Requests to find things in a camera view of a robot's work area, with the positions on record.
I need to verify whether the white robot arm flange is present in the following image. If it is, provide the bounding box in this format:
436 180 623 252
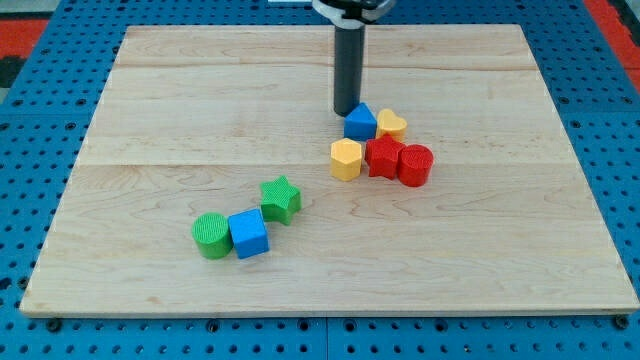
312 0 396 30

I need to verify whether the blue triangle block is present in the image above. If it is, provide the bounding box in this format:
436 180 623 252
343 102 377 141

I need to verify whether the yellow hexagon block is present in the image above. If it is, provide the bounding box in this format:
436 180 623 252
330 138 362 181

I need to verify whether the green star block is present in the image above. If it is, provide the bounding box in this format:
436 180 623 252
260 175 302 226

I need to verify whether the red star block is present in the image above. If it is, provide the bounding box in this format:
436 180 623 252
365 135 406 180

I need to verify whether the blue cube block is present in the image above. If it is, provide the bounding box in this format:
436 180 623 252
228 208 270 259

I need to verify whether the yellow heart block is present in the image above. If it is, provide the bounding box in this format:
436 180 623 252
375 108 408 142

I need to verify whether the red cylinder block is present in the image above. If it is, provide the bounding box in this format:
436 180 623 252
397 144 434 187

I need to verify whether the green cylinder block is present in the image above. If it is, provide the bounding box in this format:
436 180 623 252
191 212 233 260

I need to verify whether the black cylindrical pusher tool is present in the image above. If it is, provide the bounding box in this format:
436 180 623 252
333 27 365 116

